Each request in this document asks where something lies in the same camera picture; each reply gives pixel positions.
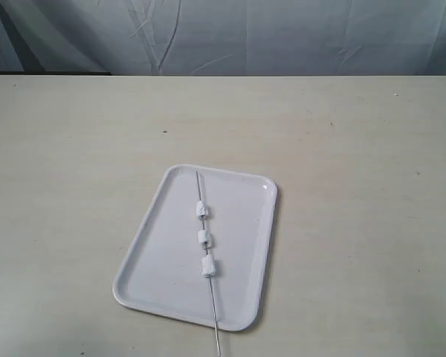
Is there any thin metal skewer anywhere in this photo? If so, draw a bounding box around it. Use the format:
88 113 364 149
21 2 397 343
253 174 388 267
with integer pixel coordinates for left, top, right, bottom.
195 171 222 356

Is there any white marshmallow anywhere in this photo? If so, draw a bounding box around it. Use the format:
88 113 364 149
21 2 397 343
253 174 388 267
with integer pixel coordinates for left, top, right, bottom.
201 254 216 278
195 200 210 221
197 229 212 249

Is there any white plastic tray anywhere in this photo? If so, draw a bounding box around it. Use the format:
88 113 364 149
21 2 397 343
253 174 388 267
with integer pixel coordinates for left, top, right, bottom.
113 164 278 331

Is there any white backdrop curtain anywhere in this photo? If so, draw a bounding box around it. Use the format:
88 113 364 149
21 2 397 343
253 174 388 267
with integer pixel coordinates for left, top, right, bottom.
0 0 446 76

